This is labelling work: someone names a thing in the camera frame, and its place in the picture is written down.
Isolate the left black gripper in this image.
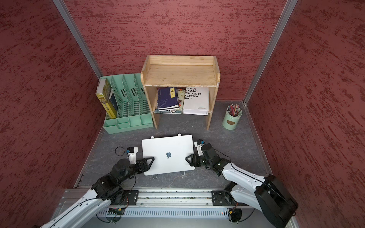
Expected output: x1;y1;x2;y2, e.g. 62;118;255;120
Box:
118;158;155;185

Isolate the silver laptop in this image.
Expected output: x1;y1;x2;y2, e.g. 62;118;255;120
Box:
142;134;196;176

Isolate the green pencil cup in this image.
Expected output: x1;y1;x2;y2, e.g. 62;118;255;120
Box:
222;110;242;130

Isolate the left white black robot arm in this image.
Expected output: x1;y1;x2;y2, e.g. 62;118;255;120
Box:
43;157;155;228

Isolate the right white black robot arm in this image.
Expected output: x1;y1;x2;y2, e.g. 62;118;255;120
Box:
186;140;298;228

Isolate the green file organizer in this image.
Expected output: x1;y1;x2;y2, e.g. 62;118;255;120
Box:
102;73;154;135

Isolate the white book with black text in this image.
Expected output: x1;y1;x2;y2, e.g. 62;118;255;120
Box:
182;87;209;116

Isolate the coloured pencils bunch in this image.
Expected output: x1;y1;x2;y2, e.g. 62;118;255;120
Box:
227;104;241;117

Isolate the yellow book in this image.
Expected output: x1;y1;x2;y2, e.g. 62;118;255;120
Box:
96;78;117;119

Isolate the dark blue book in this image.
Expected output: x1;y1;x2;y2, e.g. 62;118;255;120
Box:
157;87;179;110

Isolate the wooden shelf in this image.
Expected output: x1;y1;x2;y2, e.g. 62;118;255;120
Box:
141;55;221;129

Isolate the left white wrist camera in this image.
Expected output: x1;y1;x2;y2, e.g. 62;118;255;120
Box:
126;147;138;164

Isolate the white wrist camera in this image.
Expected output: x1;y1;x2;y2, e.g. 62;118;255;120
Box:
126;147;138;164
194;140;205;156

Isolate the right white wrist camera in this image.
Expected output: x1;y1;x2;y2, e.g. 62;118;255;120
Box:
194;140;205;156

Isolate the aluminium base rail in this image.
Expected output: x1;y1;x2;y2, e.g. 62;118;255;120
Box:
54;186;290;217

